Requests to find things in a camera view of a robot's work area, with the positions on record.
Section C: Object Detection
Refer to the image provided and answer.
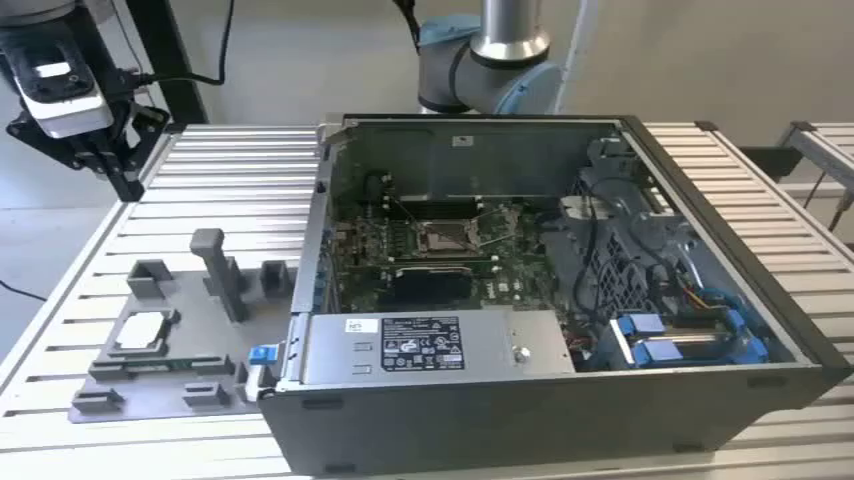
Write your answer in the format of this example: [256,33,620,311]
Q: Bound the orange and yellow wire bundle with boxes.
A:
[679,279,723,312]

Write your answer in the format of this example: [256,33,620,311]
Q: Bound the green motherboard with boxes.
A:
[325,199,575,316]

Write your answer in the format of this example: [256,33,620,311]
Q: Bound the metal locking lever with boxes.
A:
[388,194,420,225]

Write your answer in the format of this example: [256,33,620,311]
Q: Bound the green RAM stick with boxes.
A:
[122,355,221,374]

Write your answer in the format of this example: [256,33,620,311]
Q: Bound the silver power supply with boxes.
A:
[292,309,576,386]

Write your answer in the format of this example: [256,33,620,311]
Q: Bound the hard disk in blue carrier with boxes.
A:
[242,342,281,401]
[625,334,768,369]
[609,312,748,342]

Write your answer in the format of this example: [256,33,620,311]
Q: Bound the CPU socket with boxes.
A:
[416,219,478,259]

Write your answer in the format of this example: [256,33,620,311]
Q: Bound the grey metal drive cage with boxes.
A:
[538,134,801,371]

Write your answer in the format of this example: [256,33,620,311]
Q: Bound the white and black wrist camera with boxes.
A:
[10,40,113,140]

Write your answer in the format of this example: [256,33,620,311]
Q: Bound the grey parts rack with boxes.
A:
[67,227,301,425]

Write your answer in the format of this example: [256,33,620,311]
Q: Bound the black metal post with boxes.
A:
[129,0,209,126]

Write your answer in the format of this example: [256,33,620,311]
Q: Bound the black floor cable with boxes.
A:
[0,278,45,302]

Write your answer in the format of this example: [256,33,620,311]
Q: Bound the black open PC case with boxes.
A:
[256,113,854,476]

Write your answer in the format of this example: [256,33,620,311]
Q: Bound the black graphics card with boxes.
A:
[389,267,472,306]

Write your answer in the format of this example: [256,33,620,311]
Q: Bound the black camera cable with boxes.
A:
[131,0,236,87]

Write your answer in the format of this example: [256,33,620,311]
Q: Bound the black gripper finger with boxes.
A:
[103,101,173,203]
[3,108,115,175]

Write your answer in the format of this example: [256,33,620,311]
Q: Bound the metal socket cover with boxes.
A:
[470,207,522,247]

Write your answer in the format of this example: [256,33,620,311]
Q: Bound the silver CPU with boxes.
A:
[113,313,168,351]

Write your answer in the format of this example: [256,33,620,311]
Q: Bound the black wire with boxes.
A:
[572,177,668,321]

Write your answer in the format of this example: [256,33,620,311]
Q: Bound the black RAM slot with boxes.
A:
[384,195,482,220]
[384,253,498,274]

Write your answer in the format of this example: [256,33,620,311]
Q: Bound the aluminium slat side table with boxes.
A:
[776,119,854,251]

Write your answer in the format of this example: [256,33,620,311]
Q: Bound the black box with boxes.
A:
[736,145,801,181]

